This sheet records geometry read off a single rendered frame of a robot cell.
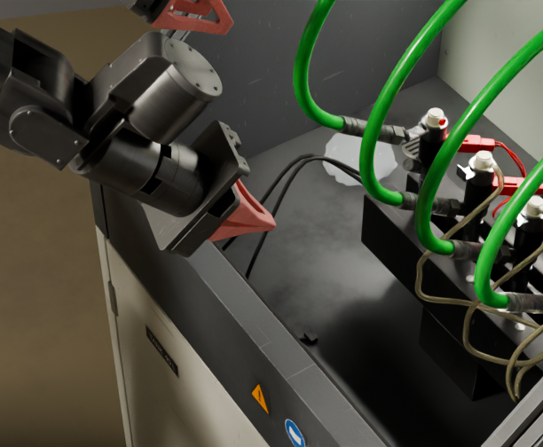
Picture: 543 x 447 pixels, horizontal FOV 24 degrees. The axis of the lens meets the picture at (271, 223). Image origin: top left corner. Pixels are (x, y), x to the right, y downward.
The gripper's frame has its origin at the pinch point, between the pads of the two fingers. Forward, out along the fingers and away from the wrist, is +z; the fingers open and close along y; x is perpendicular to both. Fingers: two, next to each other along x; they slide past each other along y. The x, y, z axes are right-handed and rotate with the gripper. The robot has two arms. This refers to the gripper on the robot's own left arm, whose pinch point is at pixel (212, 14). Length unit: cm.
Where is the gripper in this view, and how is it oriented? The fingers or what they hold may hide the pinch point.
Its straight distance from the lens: 117.3
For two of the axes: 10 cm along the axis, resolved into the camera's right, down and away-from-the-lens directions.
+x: -6.0, 7.8, 1.7
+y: -3.7, -4.7, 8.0
